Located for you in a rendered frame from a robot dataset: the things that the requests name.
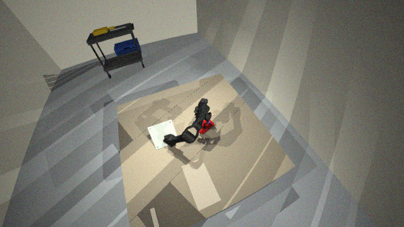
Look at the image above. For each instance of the red circuit board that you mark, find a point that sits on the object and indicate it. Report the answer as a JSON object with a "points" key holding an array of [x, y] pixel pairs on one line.
{"points": [[206, 125]]}

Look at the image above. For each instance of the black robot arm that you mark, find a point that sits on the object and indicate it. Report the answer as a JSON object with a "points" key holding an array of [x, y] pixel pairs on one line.
{"points": [[202, 110]]}

